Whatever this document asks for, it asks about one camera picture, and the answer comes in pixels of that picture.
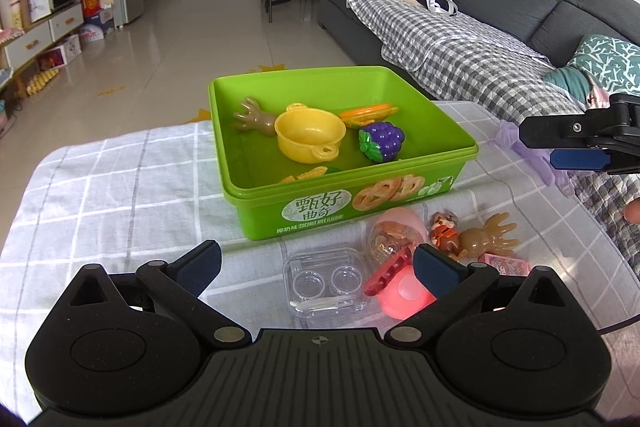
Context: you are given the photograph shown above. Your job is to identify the yellow toy pot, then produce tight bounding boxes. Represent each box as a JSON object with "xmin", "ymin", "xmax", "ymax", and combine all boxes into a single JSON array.
[{"xmin": 275, "ymin": 103, "xmax": 347, "ymax": 164}]

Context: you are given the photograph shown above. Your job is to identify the row of yellow toys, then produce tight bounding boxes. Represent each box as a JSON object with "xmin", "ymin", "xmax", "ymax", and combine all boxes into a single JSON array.
[{"xmin": 25, "ymin": 68, "xmax": 61, "ymax": 95}]

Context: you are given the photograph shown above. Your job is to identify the pink octopus toy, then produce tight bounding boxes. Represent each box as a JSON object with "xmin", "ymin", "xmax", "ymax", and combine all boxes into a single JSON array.
[{"xmin": 362, "ymin": 249, "xmax": 441, "ymax": 320}]

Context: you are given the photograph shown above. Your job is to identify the teal patterned pillow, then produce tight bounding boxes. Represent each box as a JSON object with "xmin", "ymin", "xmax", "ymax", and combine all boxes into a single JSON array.
[{"xmin": 567, "ymin": 34, "xmax": 640, "ymax": 95}]

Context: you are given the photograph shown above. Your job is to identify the pink card pack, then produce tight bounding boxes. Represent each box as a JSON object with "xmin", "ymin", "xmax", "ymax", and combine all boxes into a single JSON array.
[{"xmin": 477, "ymin": 252, "xmax": 531, "ymax": 278}]

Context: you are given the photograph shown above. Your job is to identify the brown toy hand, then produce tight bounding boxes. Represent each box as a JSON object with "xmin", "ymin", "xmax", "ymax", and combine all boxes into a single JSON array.
[
  {"xmin": 457, "ymin": 212, "xmax": 521, "ymax": 258},
  {"xmin": 231, "ymin": 97, "xmax": 278, "ymax": 136}
]

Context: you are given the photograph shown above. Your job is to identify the pink and white box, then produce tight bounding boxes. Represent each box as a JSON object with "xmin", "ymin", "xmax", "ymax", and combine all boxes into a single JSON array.
[{"xmin": 40, "ymin": 34, "xmax": 83, "ymax": 68}]

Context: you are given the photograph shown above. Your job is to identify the clear contact lens case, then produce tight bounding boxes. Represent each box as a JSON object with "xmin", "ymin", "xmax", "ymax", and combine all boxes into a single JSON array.
[{"xmin": 282, "ymin": 248, "xmax": 368, "ymax": 320}]

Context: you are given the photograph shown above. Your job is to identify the purple toy grapes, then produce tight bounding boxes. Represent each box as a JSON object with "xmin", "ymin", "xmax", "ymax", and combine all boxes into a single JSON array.
[{"xmin": 358, "ymin": 121, "xmax": 406, "ymax": 162}]

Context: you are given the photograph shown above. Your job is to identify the white wooden TV cabinet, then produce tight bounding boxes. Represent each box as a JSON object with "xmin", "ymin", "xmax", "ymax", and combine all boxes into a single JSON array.
[{"xmin": 0, "ymin": 2, "xmax": 85, "ymax": 72}]

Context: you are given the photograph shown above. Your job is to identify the yellow toy corn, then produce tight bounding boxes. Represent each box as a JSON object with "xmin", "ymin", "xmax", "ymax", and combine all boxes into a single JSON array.
[{"xmin": 278, "ymin": 164, "xmax": 341, "ymax": 185}]

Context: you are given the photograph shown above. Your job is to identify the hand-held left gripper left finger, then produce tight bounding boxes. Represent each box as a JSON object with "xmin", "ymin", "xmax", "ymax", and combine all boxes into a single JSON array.
[{"xmin": 44, "ymin": 240, "xmax": 253, "ymax": 349}]

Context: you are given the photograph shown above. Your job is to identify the plain teal cloth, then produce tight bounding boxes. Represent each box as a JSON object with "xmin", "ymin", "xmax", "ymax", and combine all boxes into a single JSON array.
[{"xmin": 542, "ymin": 67, "xmax": 608, "ymax": 108}]

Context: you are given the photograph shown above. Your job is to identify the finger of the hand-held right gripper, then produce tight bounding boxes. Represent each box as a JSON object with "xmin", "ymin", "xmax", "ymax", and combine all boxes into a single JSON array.
[
  {"xmin": 549, "ymin": 146, "xmax": 613, "ymax": 172},
  {"xmin": 519, "ymin": 107, "xmax": 621, "ymax": 150}
]

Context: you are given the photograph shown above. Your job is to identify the pink clear capsule egg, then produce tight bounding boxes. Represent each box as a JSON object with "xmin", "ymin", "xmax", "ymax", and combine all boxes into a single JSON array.
[{"xmin": 366, "ymin": 207, "xmax": 430, "ymax": 265}]

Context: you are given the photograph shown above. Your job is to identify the black cable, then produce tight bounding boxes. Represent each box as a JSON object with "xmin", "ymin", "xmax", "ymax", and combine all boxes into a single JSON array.
[{"xmin": 597, "ymin": 312, "xmax": 640, "ymax": 336}]

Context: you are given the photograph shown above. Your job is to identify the orange toy persimmon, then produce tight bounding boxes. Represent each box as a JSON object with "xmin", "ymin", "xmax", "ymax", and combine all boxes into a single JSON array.
[{"xmin": 338, "ymin": 103, "xmax": 400, "ymax": 128}]

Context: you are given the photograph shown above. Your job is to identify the blue and white carton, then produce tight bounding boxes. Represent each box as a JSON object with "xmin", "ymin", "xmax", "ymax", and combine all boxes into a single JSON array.
[{"xmin": 82, "ymin": 0, "xmax": 117, "ymax": 42}]

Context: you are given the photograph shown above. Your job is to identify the green plastic biscuit box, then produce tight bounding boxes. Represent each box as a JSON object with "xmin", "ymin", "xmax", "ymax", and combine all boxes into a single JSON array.
[{"xmin": 208, "ymin": 65, "xmax": 479, "ymax": 242}]

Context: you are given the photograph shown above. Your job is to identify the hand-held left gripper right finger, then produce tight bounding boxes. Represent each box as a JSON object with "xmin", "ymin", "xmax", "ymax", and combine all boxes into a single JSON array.
[{"xmin": 384, "ymin": 243, "xmax": 595, "ymax": 348}]

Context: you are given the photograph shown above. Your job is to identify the small chipmunk figure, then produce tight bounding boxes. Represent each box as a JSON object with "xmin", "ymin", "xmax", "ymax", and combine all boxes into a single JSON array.
[{"xmin": 430, "ymin": 209, "xmax": 468, "ymax": 260}]

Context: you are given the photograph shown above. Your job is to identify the white checked tablecloth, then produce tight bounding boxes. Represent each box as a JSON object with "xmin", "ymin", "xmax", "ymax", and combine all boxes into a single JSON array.
[{"xmin": 0, "ymin": 99, "xmax": 640, "ymax": 418}]

